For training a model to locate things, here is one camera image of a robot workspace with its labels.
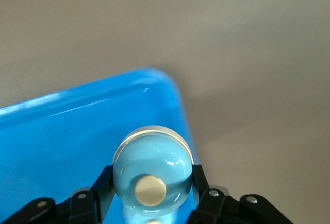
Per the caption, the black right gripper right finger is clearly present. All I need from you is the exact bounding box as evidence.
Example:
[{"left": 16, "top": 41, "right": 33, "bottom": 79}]
[{"left": 185, "top": 164, "right": 294, "bottom": 224}]

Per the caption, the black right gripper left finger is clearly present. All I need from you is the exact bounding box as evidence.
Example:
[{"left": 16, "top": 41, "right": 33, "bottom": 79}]
[{"left": 0, "top": 165, "right": 116, "bottom": 224}]

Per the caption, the light blue desk bell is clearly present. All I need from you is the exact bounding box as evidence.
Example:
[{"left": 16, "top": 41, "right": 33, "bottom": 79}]
[{"left": 112, "top": 125, "right": 194, "bottom": 213}]

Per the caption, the blue plastic tray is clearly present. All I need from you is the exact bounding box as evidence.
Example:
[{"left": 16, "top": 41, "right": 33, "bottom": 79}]
[{"left": 0, "top": 66, "right": 199, "bottom": 224}]

